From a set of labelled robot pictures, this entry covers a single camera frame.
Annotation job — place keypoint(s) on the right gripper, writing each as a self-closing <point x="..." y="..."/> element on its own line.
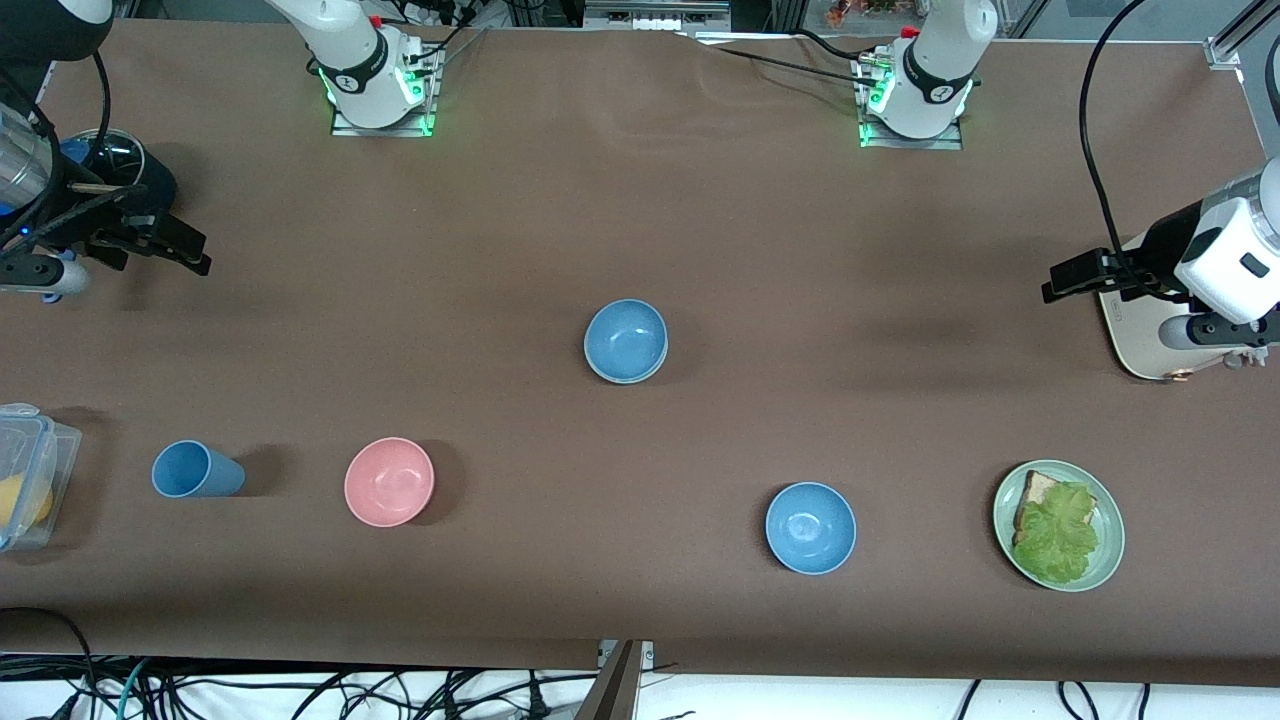
<point x="143" y="186"/>

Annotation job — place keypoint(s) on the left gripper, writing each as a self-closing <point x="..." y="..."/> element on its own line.
<point x="1160" y="247"/>

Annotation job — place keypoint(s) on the blue bowl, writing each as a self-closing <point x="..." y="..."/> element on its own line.
<point x="625" y="338"/>
<point x="810" y="527"/>

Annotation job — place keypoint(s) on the green bowl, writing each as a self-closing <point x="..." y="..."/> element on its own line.
<point x="626" y="381"/>

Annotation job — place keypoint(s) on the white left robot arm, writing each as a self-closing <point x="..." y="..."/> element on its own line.
<point x="935" y="60"/>

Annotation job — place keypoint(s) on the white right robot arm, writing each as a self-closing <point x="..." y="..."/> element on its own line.
<point x="350" y="50"/>

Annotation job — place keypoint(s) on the pink bowl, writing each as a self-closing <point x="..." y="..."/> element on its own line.
<point x="389" y="482"/>

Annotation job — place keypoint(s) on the cream toaster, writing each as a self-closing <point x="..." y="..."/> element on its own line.
<point x="1140" y="345"/>

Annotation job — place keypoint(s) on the clear plastic container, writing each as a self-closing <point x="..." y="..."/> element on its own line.
<point x="45" y="440"/>

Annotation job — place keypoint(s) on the toast slice with lettuce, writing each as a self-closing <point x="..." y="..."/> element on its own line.
<point x="1038" y="488"/>

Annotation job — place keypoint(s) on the blue cup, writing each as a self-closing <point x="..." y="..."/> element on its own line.
<point x="195" y="470"/>

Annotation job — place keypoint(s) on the green lettuce leaf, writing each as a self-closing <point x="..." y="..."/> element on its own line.
<point x="1058" y="535"/>

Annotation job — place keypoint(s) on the green plate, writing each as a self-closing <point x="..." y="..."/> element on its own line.
<point x="1110" y="540"/>

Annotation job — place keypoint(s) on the aluminium corner profile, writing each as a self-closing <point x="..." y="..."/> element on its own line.
<point x="1235" y="40"/>

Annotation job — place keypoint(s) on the yellow fruit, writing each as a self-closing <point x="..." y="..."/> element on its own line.
<point x="18" y="500"/>

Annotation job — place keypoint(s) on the white power strip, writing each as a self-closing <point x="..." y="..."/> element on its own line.
<point x="430" y="10"/>

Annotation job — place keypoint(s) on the brown table cloth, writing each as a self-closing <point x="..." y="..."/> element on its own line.
<point x="640" y="200"/>

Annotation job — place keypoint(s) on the table support leg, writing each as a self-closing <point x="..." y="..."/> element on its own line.
<point x="615" y="690"/>

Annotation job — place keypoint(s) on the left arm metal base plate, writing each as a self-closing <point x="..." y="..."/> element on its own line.
<point x="950" y="143"/>

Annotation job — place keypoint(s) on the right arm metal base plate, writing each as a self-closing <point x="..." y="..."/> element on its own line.
<point x="420" y="122"/>

